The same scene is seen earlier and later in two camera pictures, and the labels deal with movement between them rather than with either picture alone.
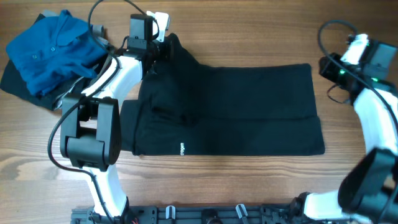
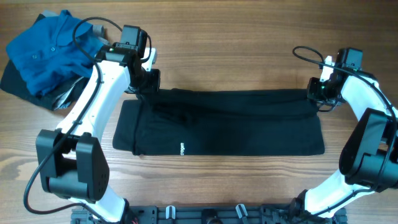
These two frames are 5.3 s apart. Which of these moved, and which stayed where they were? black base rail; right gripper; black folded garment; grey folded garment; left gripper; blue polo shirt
Moved: left gripper; right gripper
Stayed: black base rail; grey folded garment; black folded garment; blue polo shirt
